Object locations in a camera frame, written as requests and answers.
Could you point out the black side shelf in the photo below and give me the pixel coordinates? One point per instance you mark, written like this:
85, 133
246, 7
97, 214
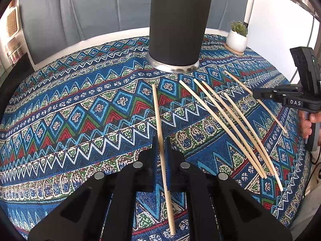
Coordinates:
21, 66

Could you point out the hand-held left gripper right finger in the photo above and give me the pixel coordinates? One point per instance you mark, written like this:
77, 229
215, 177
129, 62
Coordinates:
167, 163

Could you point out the blue patterned tablecloth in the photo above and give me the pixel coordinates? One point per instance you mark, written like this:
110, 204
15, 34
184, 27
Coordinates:
75, 105

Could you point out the person's right hand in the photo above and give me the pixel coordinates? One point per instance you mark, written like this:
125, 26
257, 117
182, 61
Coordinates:
304, 125

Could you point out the succulent in white pot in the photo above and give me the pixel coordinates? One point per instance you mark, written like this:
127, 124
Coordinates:
237, 40

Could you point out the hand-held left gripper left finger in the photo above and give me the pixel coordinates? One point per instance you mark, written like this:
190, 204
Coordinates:
155, 153

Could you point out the group of wooden chopsticks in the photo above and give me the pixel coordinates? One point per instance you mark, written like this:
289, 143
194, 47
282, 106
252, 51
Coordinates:
262, 173

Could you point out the light wooden chopstick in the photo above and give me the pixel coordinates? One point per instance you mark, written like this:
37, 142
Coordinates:
156, 110

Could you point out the pink cosmetic jar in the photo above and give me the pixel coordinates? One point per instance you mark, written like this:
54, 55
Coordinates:
13, 51

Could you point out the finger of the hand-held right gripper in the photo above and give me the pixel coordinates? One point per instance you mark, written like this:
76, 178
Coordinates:
265, 94

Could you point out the white refrigerator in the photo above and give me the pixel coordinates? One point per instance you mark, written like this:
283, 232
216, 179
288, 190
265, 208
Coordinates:
275, 30

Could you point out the black cylindrical utensil holder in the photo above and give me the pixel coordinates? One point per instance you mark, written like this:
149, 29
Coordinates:
175, 30

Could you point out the round wooden coaster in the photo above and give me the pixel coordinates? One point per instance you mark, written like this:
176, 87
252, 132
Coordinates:
234, 53

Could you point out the wooden paddle hairbrush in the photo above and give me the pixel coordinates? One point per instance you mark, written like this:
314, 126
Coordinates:
12, 22

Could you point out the grey cloth backdrop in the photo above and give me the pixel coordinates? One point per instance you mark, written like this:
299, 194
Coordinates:
87, 12

